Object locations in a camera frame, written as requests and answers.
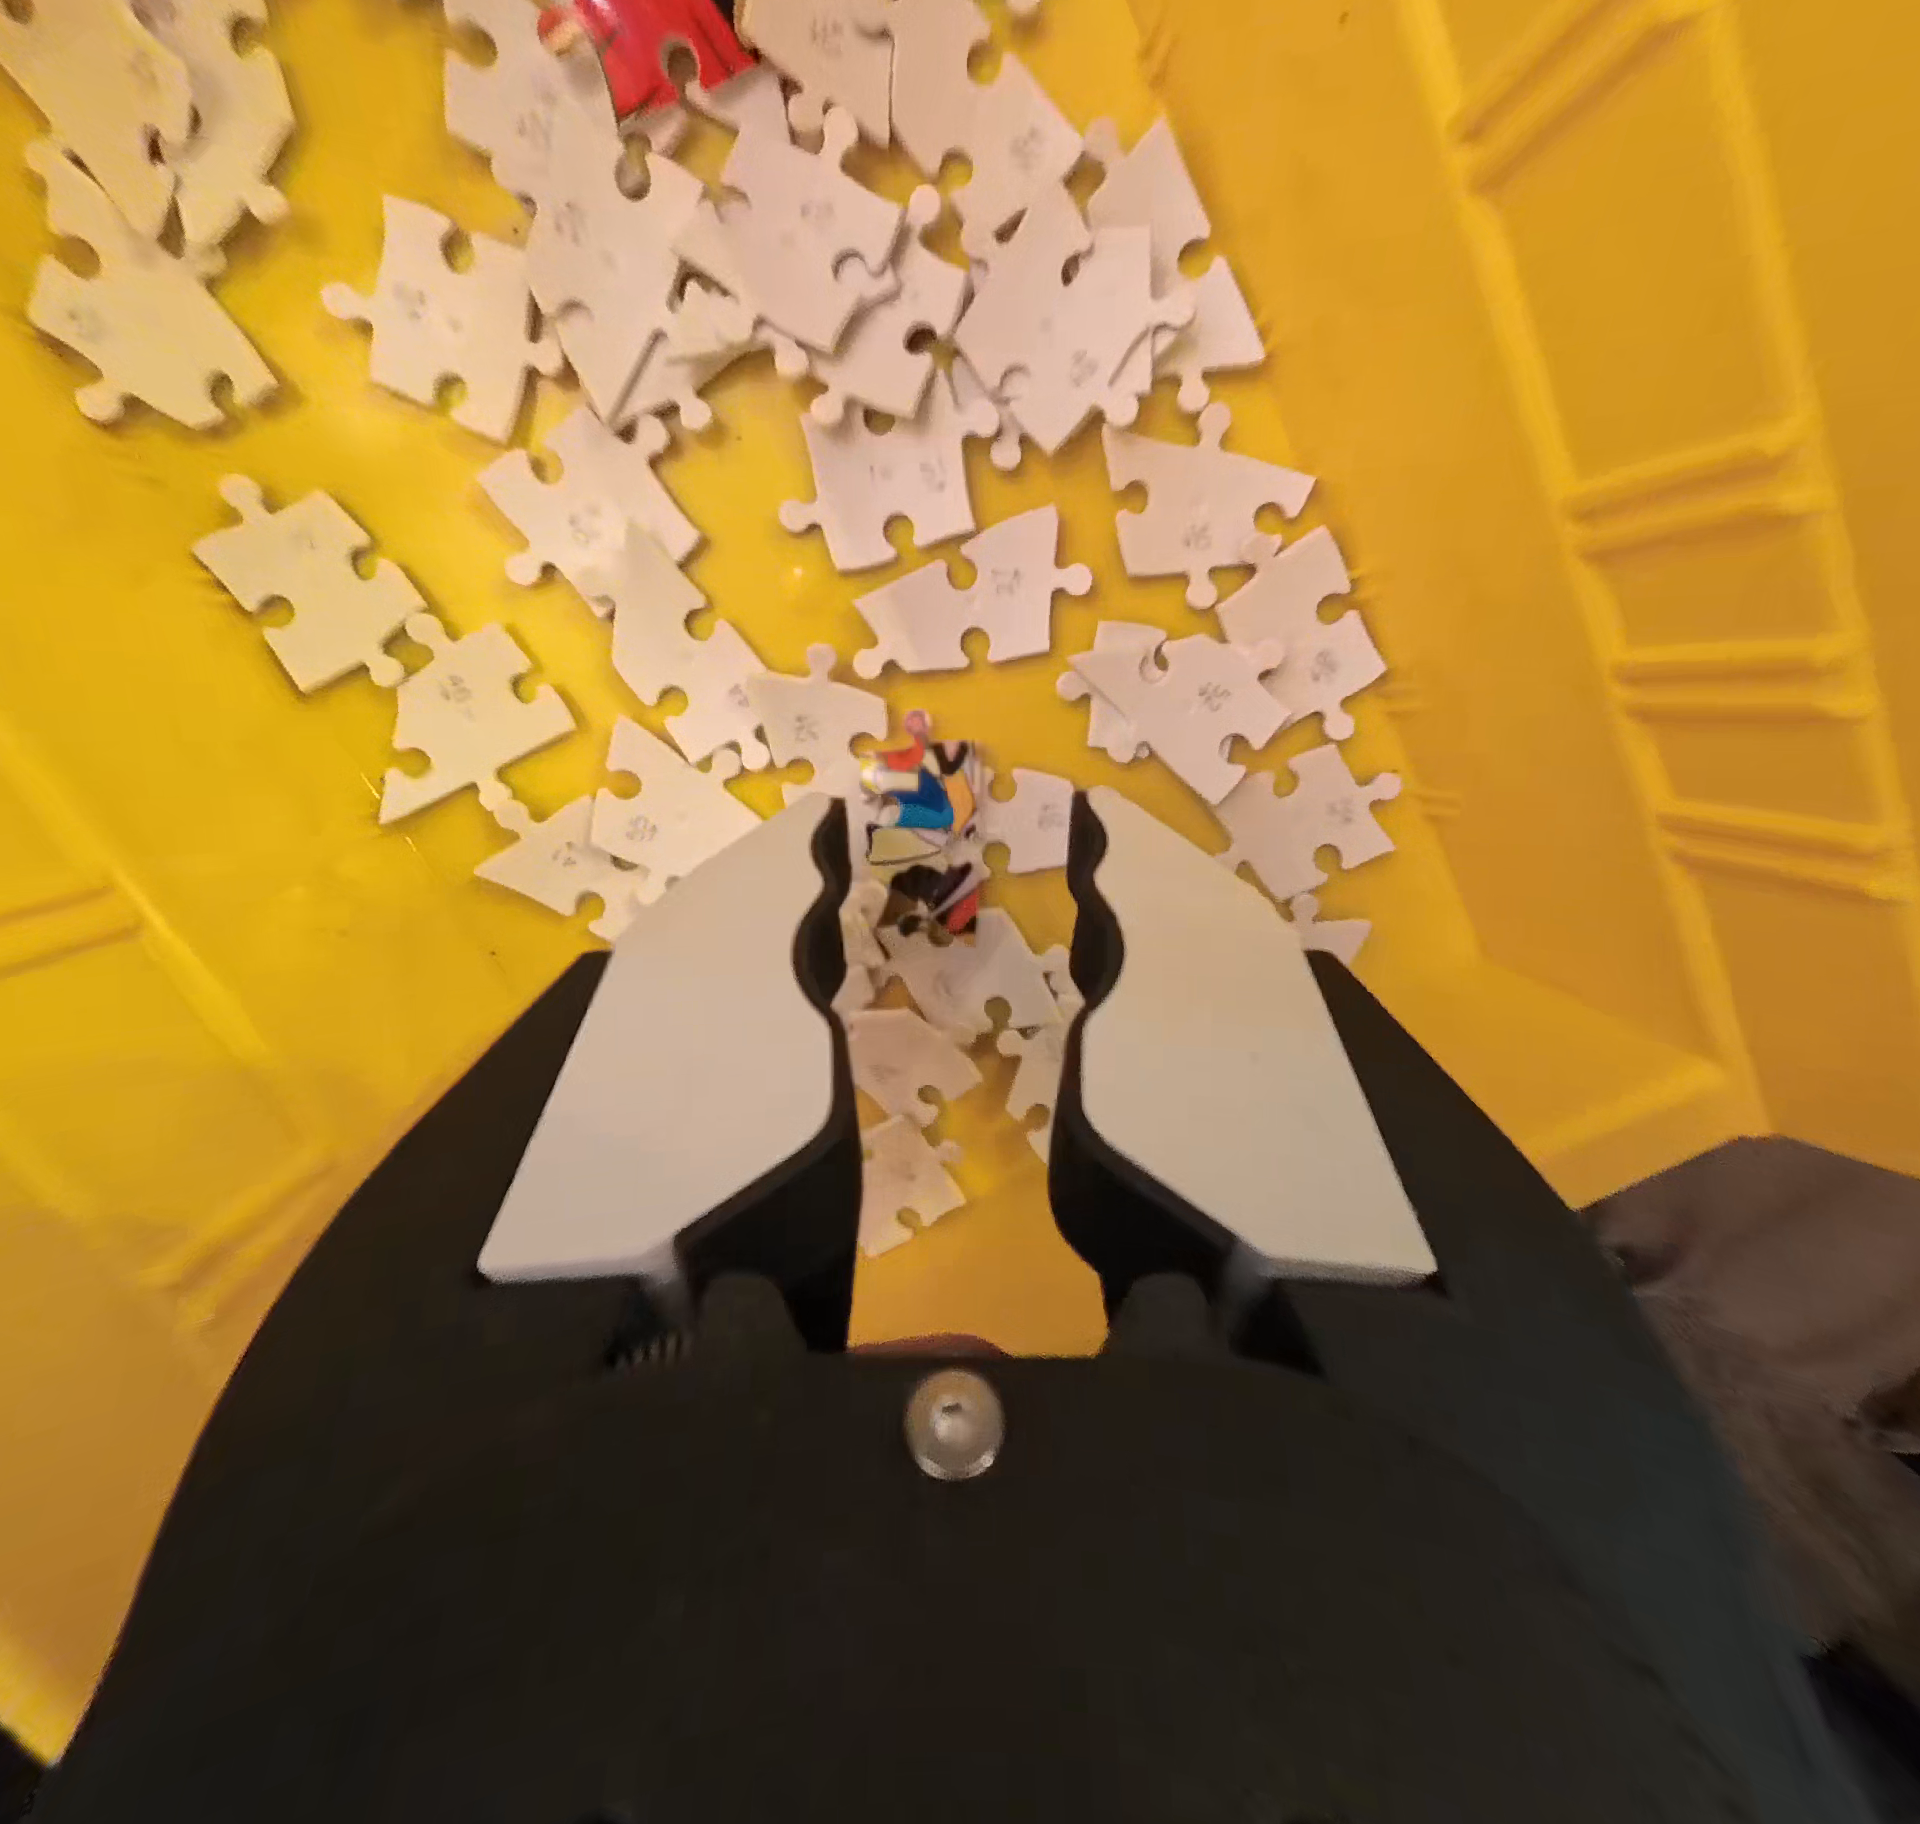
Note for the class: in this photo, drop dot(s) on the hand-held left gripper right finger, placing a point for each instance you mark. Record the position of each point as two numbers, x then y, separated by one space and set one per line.
1245 1104

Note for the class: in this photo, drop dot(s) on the colourful cartoon puzzle piece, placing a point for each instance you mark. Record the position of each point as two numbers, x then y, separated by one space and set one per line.
921 819

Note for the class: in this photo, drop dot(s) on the pile of white puzzle pieces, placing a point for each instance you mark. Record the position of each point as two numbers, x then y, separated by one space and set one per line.
885 475

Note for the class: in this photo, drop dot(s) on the red puzzle piece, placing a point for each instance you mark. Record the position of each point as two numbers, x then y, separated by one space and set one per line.
645 10

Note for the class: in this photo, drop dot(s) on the yellow plastic bin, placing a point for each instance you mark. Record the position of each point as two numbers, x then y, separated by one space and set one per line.
1500 279

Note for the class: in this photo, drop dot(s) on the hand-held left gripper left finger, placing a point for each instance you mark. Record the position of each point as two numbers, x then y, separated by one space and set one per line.
675 1104

